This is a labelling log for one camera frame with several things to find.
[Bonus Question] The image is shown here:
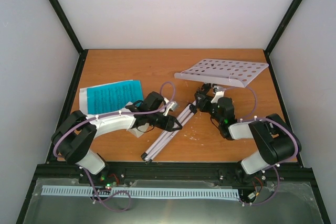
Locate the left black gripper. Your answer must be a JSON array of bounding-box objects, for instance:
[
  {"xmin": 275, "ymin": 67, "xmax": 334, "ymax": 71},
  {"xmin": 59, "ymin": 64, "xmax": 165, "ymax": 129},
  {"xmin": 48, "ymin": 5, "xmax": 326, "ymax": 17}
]
[{"xmin": 148, "ymin": 110, "xmax": 182, "ymax": 130}]

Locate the white metronome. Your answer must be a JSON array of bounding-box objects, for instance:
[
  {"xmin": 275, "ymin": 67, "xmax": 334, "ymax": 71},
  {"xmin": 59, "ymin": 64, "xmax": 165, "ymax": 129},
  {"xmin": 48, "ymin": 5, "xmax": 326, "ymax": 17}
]
[{"xmin": 127, "ymin": 125, "xmax": 148, "ymax": 138}]

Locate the white music stand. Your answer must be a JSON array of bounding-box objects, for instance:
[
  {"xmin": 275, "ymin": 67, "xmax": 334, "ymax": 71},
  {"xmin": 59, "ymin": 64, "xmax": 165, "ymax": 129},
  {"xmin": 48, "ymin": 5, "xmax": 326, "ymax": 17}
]
[{"xmin": 141, "ymin": 59, "xmax": 268, "ymax": 163}]

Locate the blue sheet music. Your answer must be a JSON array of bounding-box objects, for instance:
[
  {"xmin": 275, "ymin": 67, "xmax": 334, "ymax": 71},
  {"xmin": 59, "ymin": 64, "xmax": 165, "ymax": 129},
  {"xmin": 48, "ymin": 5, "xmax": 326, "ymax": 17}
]
[{"xmin": 86, "ymin": 80, "xmax": 144, "ymax": 114}]

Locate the white sheet music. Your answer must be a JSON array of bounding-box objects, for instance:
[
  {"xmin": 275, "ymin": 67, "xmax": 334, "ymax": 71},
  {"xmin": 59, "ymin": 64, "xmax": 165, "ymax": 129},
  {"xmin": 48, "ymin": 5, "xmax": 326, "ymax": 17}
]
[{"xmin": 79, "ymin": 79, "xmax": 144, "ymax": 116}]

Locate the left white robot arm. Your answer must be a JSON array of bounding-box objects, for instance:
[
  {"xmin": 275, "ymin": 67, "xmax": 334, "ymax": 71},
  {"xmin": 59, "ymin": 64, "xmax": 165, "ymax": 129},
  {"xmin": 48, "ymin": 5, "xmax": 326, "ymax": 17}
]
[{"xmin": 51, "ymin": 92, "xmax": 183, "ymax": 184}]

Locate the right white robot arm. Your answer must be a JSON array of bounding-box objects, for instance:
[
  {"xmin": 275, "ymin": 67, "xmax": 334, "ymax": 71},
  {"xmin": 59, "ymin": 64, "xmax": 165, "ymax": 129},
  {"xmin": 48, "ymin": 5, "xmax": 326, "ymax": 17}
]
[{"xmin": 194, "ymin": 83, "xmax": 302, "ymax": 180}]

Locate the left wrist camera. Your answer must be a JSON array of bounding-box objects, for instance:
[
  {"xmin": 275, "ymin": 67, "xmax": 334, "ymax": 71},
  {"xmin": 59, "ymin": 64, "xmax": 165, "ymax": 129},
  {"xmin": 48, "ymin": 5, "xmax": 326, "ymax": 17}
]
[{"xmin": 161, "ymin": 98, "xmax": 178, "ymax": 116}]

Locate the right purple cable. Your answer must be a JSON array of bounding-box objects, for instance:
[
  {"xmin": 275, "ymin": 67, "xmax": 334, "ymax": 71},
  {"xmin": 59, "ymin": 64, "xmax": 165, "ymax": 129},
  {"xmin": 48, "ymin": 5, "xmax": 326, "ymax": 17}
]
[{"xmin": 225, "ymin": 86, "xmax": 302, "ymax": 207}]

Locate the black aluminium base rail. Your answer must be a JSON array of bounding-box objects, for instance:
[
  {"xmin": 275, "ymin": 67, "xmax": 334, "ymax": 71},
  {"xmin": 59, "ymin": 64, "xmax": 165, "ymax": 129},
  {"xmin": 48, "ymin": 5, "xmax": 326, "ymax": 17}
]
[{"xmin": 34, "ymin": 161, "xmax": 316, "ymax": 190}]

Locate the light blue cable duct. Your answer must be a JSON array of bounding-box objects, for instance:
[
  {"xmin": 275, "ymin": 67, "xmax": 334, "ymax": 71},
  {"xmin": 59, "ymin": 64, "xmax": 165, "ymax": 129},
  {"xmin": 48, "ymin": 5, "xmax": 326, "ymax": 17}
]
[{"xmin": 40, "ymin": 185, "xmax": 239, "ymax": 201}]

